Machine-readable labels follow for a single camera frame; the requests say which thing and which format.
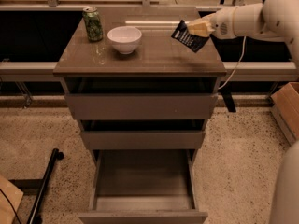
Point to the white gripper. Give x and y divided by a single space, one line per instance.
221 22

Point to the dark blue rxbar packet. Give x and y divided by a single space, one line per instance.
182 35

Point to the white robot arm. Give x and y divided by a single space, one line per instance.
275 20

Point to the brown drawer cabinet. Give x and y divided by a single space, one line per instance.
158 56

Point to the middle drawer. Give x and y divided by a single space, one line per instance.
143 134

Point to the top drawer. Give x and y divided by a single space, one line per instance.
139 98

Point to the open bottom drawer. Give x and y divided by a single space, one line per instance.
143 187

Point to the white ceramic bowl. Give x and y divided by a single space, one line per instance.
124 39

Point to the green soda can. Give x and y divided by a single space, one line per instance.
92 24

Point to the cardboard box right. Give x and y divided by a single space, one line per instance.
286 110

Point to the cardboard box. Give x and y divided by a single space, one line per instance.
10 200
286 110

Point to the black metal stand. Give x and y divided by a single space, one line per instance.
38 187

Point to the cardboard box left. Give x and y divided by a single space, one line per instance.
10 200

